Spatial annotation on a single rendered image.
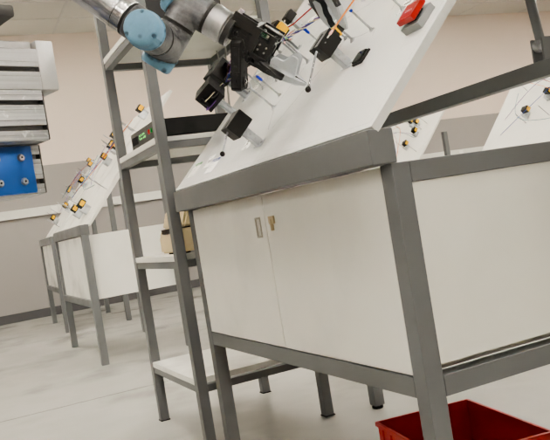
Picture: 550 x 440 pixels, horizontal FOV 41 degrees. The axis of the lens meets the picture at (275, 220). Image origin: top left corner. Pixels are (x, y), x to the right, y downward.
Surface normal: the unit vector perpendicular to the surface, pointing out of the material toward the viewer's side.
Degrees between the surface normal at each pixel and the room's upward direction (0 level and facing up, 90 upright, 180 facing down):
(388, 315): 90
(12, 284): 90
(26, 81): 90
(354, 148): 90
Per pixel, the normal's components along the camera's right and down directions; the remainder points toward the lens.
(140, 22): -0.14, 0.04
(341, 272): -0.89, 0.15
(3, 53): 0.68, -0.11
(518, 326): 0.42, -0.06
